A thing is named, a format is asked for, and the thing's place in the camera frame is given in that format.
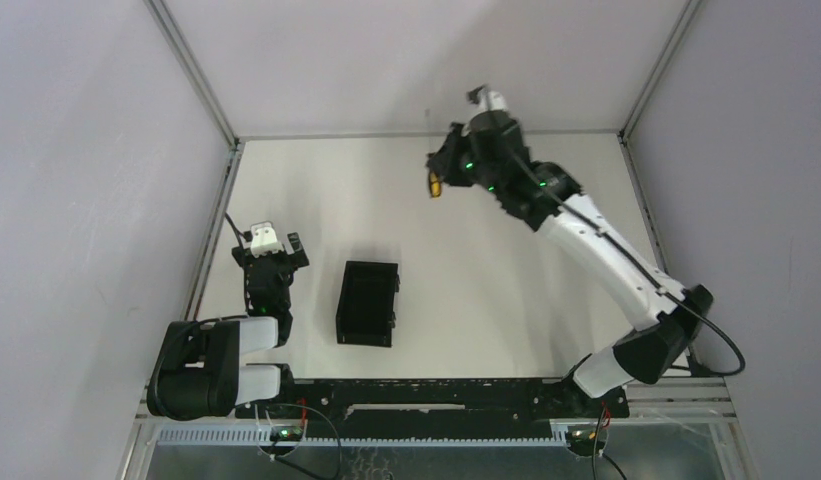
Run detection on grey slotted cable duct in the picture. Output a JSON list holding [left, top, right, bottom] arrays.
[[156, 422, 569, 447]]

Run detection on right circuit board with wires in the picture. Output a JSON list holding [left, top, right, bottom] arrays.
[[565, 402, 629, 480]]

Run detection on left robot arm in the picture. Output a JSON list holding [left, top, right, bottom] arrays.
[[146, 233, 309, 421]]

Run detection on aluminium frame rail left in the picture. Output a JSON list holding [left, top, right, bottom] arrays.
[[180, 138, 244, 321]]

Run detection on left circuit board with wires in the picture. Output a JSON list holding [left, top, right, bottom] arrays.
[[253, 403, 343, 480]]

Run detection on black plastic bin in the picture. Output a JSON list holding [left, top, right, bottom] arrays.
[[335, 260, 400, 348]]

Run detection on black yellow screwdriver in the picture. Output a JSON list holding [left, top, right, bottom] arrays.
[[427, 170, 442, 199]]

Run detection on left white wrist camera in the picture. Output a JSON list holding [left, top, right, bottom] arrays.
[[249, 221, 284, 257]]

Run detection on circuit board with wires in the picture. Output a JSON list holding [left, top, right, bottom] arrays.
[[253, 403, 343, 480], [565, 402, 629, 480]]

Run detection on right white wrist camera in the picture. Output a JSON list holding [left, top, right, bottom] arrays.
[[466, 84, 509, 120]]

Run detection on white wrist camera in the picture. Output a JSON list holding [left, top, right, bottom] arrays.
[[466, 84, 509, 120], [249, 221, 284, 257]]

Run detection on aluminium frame rail back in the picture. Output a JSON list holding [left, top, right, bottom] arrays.
[[237, 128, 621, 143]]

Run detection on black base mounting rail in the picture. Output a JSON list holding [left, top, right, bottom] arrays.
[[234, 378, 630, 435]]

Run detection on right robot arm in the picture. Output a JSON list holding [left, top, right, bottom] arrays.
[[426, 109, 748, 416]]

